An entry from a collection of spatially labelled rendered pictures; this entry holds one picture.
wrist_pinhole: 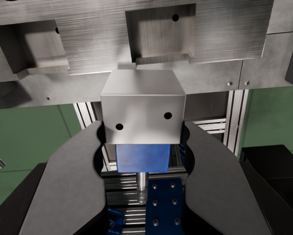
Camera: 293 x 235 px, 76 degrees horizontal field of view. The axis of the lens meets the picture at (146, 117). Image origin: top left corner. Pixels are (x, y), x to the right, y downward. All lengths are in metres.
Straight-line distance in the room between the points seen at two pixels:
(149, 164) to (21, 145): 1.54
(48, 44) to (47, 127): 1.26
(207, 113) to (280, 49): 0.75
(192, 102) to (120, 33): 0.82
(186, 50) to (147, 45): 0.04
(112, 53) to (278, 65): 0.22
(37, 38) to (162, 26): 0.12
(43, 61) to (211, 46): 0.16
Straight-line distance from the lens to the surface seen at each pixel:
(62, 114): 1.35
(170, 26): 0.19
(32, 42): 0.22
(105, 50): 0.17
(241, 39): 0.18
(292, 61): 0.31
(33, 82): 0.32
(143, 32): 0.19
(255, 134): 1.49
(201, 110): 1.00
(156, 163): 0.16
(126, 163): 0.16
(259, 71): 0.30
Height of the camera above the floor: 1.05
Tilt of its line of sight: 59 degrees down
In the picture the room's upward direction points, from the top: 177 degrees counter-clockwise
